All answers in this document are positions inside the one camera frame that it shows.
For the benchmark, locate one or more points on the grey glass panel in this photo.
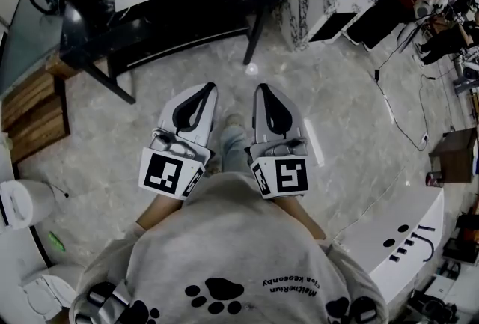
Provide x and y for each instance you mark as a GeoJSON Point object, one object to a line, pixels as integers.
{"type": "Point", "coordinates": [30, 38]}

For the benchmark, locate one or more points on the green plastic item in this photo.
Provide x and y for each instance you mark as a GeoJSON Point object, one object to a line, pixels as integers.
{"type": "Point", "coordinates": [56, 242]}

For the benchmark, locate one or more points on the person's leg in jeans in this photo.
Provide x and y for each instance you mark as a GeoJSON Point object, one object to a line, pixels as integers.
{"type": "Point", "coordinates": [234, 150]}

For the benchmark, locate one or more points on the white toilet seat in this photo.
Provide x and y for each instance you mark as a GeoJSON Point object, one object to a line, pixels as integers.
{"type": "Point", "coordinates": [45, 292]}

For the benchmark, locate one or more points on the person's left forearm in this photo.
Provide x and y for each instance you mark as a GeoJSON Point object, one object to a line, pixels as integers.
{"type": "Point", "coordinates": [159, 213]}

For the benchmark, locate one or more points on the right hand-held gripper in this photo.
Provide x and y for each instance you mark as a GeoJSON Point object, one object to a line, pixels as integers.
{"type": "Point", "coordinates": [291, 174]}

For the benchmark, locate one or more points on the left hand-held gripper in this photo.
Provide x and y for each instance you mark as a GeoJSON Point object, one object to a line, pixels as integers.
{"type": "Point", "coordinates": [161, 173]}

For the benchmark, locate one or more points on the red drink can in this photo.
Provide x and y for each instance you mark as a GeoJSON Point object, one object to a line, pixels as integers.
{"type": "Point", "coordinates": [435, 179]}

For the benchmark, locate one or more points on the person's right forearm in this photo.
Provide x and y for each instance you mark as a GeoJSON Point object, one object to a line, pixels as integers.
{"type": "Point", "coordinates": [299, 216]}

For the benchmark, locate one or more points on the person's grey paw-print sweatshirt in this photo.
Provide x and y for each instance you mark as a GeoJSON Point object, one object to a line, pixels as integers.
{"type": "Point", "coordinates": [232, 240]}

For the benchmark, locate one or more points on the white toilet tank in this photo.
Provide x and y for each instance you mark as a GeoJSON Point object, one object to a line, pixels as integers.
{"type": "Point", "coordinates": [26, 203]}

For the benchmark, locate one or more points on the person's beige shoe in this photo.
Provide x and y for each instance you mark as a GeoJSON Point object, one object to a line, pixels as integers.
{"type": "Point", "coordinates": [234, 120]}

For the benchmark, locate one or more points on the wooden step cabinet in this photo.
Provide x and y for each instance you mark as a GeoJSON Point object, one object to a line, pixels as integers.
{"type": "Point", "coordinates": [35, 116]}

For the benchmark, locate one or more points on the black bathtub faucet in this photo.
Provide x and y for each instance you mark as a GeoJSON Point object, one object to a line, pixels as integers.
{"type": "Point", "coordinates": [430, 249]}

